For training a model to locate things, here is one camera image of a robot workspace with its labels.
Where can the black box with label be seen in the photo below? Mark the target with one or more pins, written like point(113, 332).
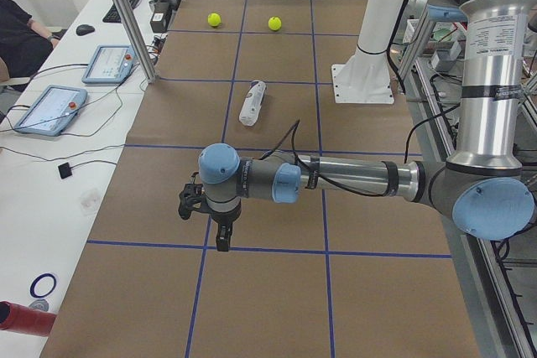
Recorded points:
point(161, 16)

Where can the far blue teach pendant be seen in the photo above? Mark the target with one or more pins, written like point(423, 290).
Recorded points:
point(110, 64)

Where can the yellow tennis ball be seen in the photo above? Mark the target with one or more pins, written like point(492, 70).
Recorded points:
point(274, 23)
point(214, 20)

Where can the seated person in black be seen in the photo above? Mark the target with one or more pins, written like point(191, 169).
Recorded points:
point(25, 43)

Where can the black computer mouse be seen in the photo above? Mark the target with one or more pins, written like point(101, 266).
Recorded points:
point(84, 29)

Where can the red cylinder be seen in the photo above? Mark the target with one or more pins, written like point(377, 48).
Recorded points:
point(25, 320)

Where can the aluminium side frame rack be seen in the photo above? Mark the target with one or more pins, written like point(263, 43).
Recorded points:
point(478, 189)

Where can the clear plastic lid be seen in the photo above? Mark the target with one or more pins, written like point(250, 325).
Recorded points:
point(90, 201)

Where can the near blue teach pendant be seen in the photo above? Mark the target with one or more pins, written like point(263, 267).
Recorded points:
point(53, 111)

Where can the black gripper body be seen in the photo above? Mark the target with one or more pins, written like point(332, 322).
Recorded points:
point(224, 219)

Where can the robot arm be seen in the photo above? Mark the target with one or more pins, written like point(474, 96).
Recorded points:
point(228, 179)

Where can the blue teach pendant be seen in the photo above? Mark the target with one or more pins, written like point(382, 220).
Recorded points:
point(53, 111)
point(110, 64)

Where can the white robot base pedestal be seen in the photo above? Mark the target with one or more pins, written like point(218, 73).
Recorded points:
point(365, 78)

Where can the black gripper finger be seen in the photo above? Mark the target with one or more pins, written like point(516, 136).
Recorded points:
point(223, 237)

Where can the white tennis ball can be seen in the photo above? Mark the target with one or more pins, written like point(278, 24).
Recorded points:
point(251, 106)

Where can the small black square pad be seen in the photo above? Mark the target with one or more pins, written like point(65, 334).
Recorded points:
point(65, 170)

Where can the aluminium frame post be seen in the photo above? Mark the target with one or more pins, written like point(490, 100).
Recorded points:
point(135, 36)

